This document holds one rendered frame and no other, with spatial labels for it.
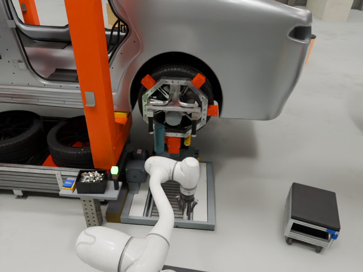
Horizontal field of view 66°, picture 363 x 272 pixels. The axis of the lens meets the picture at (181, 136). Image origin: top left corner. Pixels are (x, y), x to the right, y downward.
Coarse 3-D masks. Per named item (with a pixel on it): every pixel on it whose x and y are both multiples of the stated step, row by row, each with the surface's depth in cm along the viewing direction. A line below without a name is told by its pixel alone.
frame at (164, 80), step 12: (156, 84) 222; (180, 84) 221; (144, 96) 228; (204, 96) 225; (144, 108) 235; (204, 108) 232; (144, 120) 242; (204, 120) 238; (168, 132) 248; (180, 132) 248
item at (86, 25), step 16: (64, 0) 152; (80, 0) 151; (96, 0) 157; (80, 16) 156; (96, 16) 158; (80, 32) 161; (96, 32) 161; (80, 48) 166; (96, 48) 165; (80, 64) 172; (96, 64) 171; (80, 80) 178; (96, 80) 177; (96, 96) 184; (96, 112) 191; (112, 112) 203; (96, 128) 198; (112, 128) 206; (96, 144) 206; (112, 144) 209; (96, 160) 215; (112, 160) 214
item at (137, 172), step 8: (136, 152) 253; (144, 152) 253; (128, 160) 248; (136, 160) 248; (144, 160) 256; (128, 168) 240; (136, 168) 239; (144, 168) 240; (128, 176) 243; (136, 176) 242; (144, 176) 244; (128, 184) 256; (136, 184) 255; (128, 192) 259; (136, 192) 259
